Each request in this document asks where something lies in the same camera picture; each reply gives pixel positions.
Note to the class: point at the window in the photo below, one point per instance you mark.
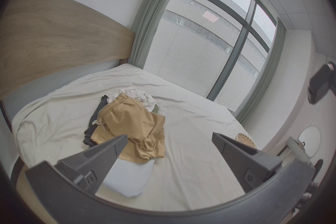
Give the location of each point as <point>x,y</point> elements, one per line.
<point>196,60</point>

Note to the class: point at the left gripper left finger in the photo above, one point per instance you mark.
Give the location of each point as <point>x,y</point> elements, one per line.
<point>99,160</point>

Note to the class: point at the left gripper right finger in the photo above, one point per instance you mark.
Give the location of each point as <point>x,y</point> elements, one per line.
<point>244,165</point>

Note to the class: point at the tan shorts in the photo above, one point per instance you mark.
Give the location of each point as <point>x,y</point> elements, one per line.
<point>131,118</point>

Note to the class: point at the bed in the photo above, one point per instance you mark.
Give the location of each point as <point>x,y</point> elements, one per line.
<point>196,125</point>

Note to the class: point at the black garment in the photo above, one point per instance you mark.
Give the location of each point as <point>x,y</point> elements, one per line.
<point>94,123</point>

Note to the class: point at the round woven basket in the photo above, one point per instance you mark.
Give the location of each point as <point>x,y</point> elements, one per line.
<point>245,139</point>

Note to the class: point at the white garment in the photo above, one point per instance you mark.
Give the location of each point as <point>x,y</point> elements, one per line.
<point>136,94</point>

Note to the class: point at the pale blue garment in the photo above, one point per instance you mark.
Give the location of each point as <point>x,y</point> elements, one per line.
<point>131,178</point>

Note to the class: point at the green garment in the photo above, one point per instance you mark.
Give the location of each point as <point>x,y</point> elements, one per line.
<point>155,109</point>

